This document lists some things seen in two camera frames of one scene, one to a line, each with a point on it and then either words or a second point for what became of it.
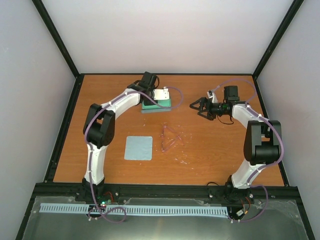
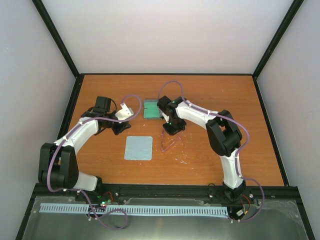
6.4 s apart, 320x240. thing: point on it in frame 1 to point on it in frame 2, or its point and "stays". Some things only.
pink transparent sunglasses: [169, 137] stays
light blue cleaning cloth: [138, 148] stays
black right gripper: [203, 100] to [173, 132]
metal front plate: [278, 219] stays
